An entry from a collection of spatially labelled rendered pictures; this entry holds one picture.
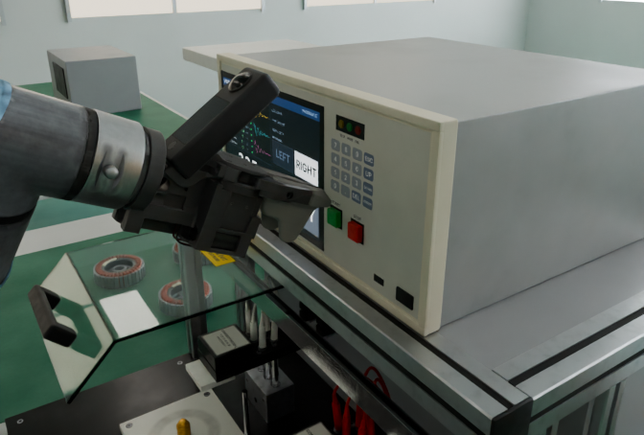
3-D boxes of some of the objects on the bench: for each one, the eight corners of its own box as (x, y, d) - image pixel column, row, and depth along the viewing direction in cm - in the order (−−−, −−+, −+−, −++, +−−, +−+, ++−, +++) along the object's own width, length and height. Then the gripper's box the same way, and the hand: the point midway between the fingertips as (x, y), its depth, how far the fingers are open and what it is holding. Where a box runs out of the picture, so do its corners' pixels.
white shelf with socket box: (247, 239, 156) (239, 65, 139) (195, 195, 185) (181, 47, 168) (354, 210, 174) (357, 53, 157) (290, 174, 203) (287, 38, 186)
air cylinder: (266, 423, 91) (265, 395, 89) (245, 396, 97) (243, 368, 95) (295, 411, 94) (294, 382, 92) (272, 384, 100) (271, 357, 98)
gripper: (100, 205, 53) (286, 241, 66) (129, 242, 46) (331, 275, 59) (129, 116, 52) (312, 171, 65) (164, 140, 45) (361, 196, 58)
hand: (322, 194), depth 61 cm, fingers closed
